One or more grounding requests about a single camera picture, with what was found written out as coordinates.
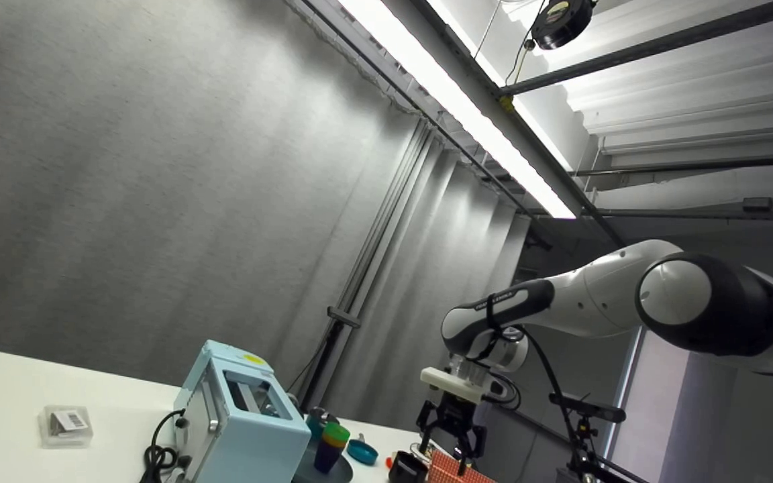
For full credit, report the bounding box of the grey curtain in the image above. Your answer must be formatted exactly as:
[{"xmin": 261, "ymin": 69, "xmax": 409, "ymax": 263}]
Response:
[{"xmin": 271, "ymin": 119, "xmax": 532, "ymax": 440}]

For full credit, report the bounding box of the red checkered box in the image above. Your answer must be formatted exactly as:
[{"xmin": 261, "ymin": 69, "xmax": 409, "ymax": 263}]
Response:
[{"xmin": 426, "ymin": 449, "xmax": 497, "ymax": 483}]

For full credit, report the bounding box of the long ceiling light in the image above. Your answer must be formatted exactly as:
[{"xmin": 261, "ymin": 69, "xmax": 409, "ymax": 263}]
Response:
[{"xmin": 335, "ymin": 0, "xmax": 579, "ymax": 221}]

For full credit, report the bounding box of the camera on tripod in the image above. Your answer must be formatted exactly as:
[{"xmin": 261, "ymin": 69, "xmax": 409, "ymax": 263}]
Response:
[{"xmin": 548, "ymin": 392, "xmax": 649, "ymax": 483}]

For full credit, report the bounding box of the window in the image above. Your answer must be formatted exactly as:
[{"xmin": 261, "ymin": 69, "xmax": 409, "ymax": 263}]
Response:
[{"xmin": 600, "ymin": 327, "xmax": 696, "ymax": 483}]

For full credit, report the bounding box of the clear plastic box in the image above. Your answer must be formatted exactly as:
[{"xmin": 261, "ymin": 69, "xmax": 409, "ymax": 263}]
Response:
[{"xmin": 38, "ymin": 404, "xmax": 95, "ymax": 449}]

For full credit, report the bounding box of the black cable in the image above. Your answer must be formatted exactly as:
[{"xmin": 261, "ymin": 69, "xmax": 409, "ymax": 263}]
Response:
[{"xmin": 139, "ymin": 409, "xmax": 191, "ymax": 483}]

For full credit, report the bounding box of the black round ceiling reel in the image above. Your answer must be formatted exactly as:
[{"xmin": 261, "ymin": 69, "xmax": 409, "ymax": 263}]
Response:
[{"xmin": 531, "ymin": 0, "xmax": 596, "ymax": 51}]

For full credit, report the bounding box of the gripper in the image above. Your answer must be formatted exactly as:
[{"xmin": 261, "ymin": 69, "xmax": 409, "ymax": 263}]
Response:
[{"xmin": 416, "ymin": 391, "xmax": 488, "ymax": 476}]

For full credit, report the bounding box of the grey plate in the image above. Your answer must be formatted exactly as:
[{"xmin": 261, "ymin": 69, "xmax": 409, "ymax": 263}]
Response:
[{"xmin": 291, "ymin": 439, "xmax": 354, "ymax": 483}]

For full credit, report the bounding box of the blue lid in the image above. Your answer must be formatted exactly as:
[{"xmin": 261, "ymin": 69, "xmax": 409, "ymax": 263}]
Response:
[{"xmin": 346, "ymin": 435, "xmax": 380, "ymax": 466}]

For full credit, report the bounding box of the light blue toaster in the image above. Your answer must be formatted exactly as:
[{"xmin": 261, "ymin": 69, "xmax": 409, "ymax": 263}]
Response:
[{"xmin": 173, "ymin": 339, "xmax": 312, "ymax": 483}]

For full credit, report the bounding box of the stand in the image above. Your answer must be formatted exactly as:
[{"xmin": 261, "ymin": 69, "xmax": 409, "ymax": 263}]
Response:
[{"xmin": 298, "ymin": 306, "xmax": 362, "ymax": 411}]

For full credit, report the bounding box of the teal cup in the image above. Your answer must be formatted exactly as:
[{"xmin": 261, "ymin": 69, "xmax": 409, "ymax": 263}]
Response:
[{"xmin": 305, "ymin": 407, "xmax": 338, "ymax": 445}]

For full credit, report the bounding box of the stack of coloured cups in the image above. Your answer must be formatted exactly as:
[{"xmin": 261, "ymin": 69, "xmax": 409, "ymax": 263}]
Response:
[{"xmin": 313, "ymin": 422, "xmax": 352, "ymax": 475}]

